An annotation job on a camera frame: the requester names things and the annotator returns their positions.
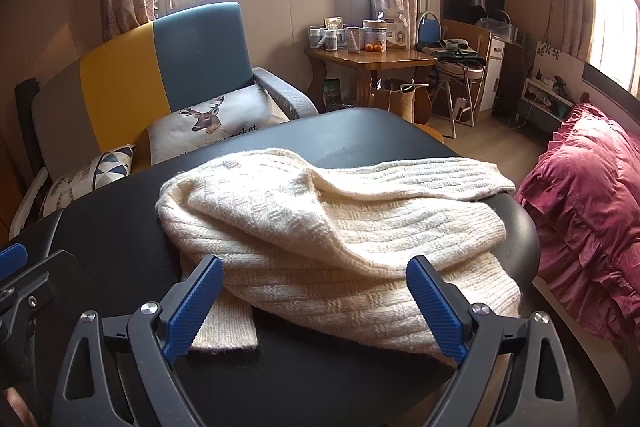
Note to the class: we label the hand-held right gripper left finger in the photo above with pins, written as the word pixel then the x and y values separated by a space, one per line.
pixel 192 307

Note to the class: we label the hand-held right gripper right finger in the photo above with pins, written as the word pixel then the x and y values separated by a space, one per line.
pixel 435 307

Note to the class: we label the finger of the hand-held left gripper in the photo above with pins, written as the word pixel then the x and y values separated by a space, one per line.
pixel 12 259
pixel 60 282

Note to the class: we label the cream knit sweater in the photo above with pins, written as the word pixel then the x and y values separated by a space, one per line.
pixel 325 232

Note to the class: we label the folding chair with clothes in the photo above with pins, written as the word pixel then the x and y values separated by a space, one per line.
pixel 457 67

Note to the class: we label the triangle pattern pillow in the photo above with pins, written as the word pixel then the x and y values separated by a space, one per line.
pixel 90 177

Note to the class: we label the deer print pillow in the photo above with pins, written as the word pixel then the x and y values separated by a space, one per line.
pixel 200 132

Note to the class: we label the grey yellow blue sofa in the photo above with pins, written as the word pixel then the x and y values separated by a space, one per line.
pixel 125 82

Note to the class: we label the brown paper bag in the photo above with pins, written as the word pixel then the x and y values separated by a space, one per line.
pixel 392 99

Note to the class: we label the white low shelf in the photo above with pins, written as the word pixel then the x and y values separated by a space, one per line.
pixel 545 104

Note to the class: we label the white cabinet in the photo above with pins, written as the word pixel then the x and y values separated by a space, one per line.
pixel 494 67

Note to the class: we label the wooden side table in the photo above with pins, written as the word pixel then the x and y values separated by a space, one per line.
pixel 380 58

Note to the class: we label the white flower sticker board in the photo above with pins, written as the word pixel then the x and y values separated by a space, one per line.
pixel 560 62

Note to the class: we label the blue chair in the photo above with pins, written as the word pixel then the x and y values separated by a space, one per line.
pixel 429 29

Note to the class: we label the large white tin can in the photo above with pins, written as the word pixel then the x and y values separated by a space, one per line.
pixel 375 34

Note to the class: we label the white packaged bag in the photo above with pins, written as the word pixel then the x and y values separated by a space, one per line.
pixel 397 29

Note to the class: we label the white supplement bottle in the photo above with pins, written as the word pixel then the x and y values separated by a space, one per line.
pixel 330 41
pixel 314 39

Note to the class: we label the black television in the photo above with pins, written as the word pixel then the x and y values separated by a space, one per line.
pixel 472 2

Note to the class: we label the dark framed window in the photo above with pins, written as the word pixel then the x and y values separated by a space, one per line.
pixel 617 22

